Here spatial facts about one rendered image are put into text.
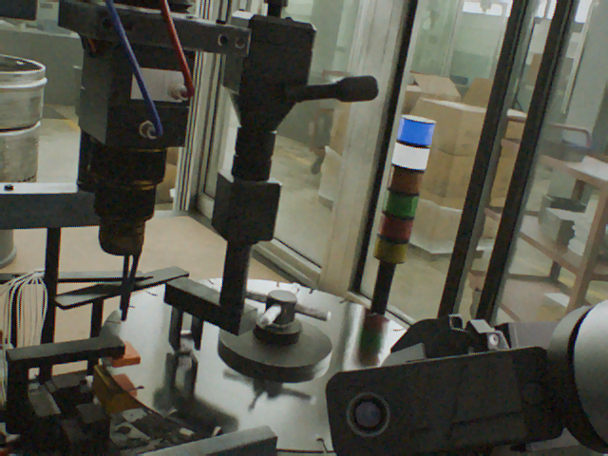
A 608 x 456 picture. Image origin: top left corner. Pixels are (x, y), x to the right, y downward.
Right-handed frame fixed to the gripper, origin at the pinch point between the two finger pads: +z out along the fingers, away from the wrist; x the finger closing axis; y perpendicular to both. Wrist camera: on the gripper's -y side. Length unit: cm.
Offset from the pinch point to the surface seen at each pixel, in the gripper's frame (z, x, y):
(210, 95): 104, 76, 23
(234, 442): -1.3, -2.1, -11.0
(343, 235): 64, 30, 35
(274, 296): 14.8, 9.9, -0.9
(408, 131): 22.0, 32.1, 21.7
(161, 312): 24.8, 10.0, -9.2
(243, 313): 9.6, 7.6, -5.9
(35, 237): 98, 36, -17
